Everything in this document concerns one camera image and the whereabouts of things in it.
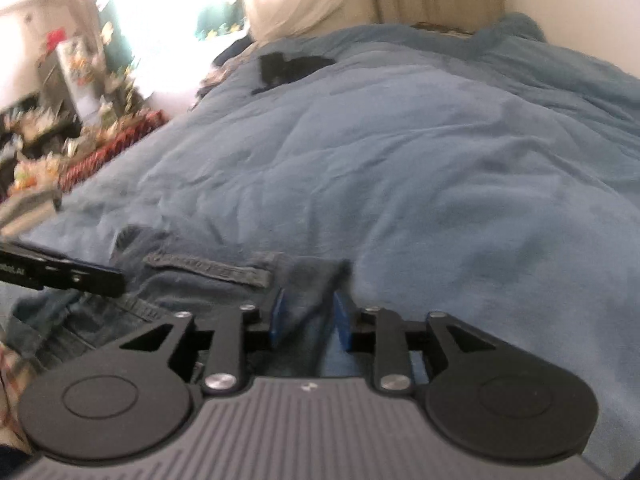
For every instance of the dark pillow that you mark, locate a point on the dark pillow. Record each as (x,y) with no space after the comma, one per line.
(232,50)

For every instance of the refrigerator with magnets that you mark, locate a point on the refrigerator with magnets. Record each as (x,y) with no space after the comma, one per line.
(75,80)

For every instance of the folded grey clothes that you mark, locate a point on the folded grey clothes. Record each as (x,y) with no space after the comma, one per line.
(27,210)

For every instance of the table with red patterned cloth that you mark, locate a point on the table with red patterned cloth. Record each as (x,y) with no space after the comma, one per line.
(110,150)

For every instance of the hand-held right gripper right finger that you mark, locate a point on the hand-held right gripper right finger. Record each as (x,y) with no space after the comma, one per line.
(342,322)

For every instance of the striped pastel bedsheet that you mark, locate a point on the striped pastel bedsheet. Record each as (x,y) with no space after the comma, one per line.
(17,400)

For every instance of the blue denim shorts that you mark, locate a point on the blue denim shorts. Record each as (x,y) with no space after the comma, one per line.
(200,290)

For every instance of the green patterned curtain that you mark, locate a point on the green patterned curtain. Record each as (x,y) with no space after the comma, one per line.
(215,15)

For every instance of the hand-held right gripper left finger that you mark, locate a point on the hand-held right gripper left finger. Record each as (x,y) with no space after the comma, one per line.
(277,322)

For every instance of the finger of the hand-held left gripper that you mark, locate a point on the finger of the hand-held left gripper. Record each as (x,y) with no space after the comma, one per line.
(75,275)

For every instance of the blue fleece blanket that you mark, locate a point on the blue fleece blanket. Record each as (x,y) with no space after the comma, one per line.
(425,185)

